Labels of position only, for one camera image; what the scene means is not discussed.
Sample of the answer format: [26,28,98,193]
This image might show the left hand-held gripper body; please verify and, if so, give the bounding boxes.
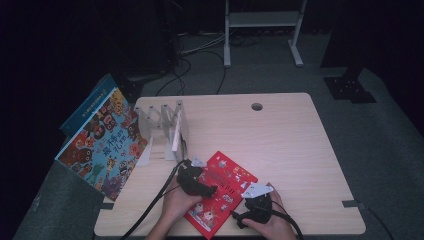
[176,156,208,198]

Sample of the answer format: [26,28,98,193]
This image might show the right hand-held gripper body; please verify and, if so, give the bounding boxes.
[240,182,275,225]

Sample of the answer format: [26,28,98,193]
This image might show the red picture book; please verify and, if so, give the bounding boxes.
[183,150,259,240]

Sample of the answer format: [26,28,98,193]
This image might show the white expandable book rack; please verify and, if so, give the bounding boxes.
[133,99,190,168]

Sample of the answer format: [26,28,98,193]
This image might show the many-creatures picture book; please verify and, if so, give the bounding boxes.
[54,86,150,202]

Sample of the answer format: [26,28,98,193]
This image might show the blue monster picture book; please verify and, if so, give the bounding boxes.
[59,73,118,136]

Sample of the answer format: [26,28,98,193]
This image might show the person's right hand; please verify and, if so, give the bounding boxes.
[242,182,297,240]

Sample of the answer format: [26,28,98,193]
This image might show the person's left hand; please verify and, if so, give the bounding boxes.
[161,185,203,228]

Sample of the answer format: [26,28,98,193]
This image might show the black stand with base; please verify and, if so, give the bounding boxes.
[111,0,181,104]
[319,0,378,105]

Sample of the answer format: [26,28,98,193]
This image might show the white metal stand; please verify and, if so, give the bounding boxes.
[223,0,308,69]

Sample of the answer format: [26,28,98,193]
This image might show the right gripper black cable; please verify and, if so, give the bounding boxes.
[266,199,305,240]

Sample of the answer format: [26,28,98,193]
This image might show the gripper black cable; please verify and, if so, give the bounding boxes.
[119,159,192,240]
[266,199,305,240]

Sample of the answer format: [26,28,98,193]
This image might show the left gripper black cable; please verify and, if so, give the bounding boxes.
[119,159,192,240]

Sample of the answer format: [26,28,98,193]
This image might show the black floor cable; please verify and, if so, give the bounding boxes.
[199,49,228,96]
[155,49,193,97]

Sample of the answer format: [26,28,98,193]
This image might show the thin black table cable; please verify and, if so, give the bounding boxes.
[362,202,397,240]

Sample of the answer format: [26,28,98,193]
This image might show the white floor cables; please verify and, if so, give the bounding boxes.
[177,30,228,57]

